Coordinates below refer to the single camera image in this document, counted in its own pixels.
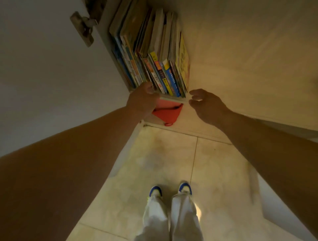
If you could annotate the person's right hand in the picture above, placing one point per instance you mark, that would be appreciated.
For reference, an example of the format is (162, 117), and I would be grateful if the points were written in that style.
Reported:
(210, 108)

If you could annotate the person's left hand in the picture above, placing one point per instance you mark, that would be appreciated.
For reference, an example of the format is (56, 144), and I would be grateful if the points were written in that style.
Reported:
(141, 101)

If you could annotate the person's right thumb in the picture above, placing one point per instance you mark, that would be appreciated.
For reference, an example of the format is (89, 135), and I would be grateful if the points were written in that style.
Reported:
(194, 102)

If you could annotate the person's left fingers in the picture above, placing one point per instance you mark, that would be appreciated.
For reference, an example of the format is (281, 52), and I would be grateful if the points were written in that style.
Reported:
(147, 87)

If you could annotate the person's left forearm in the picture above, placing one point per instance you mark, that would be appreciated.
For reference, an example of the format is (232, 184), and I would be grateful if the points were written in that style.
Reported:
(62, 173)

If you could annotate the person's right forearm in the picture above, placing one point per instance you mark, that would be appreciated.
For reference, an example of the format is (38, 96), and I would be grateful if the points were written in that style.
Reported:
(273, 159)

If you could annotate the red fabric bag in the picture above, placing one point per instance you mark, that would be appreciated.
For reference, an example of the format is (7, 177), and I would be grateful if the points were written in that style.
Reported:
(168, 113)

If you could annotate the row of colourful books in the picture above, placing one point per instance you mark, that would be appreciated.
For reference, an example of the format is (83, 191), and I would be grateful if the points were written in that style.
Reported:
(154, 49)

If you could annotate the white bookshelf cabinet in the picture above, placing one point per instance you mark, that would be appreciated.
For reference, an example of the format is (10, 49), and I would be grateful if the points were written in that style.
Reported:
(238, 62)

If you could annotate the person's right blue white shoe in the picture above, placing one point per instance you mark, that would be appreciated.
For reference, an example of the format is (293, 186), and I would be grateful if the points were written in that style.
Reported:
(185, 187)

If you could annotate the person's blue white shoe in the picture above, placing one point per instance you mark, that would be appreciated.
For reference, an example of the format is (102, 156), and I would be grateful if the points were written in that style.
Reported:
(185, 187)
(155, 190)

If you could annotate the metal door hinge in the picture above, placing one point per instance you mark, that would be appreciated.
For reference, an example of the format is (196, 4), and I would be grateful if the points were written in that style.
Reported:
(83, 27)

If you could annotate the person's left blue white shoe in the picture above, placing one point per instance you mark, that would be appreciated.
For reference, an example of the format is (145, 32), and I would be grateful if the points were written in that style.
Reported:
(155, 190)

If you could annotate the white cabinet door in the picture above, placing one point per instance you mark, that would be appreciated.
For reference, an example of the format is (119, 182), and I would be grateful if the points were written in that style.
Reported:
(49, 82)

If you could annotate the white trousers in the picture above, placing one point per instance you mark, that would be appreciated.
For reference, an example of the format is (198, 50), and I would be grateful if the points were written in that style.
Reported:
(171, 218)

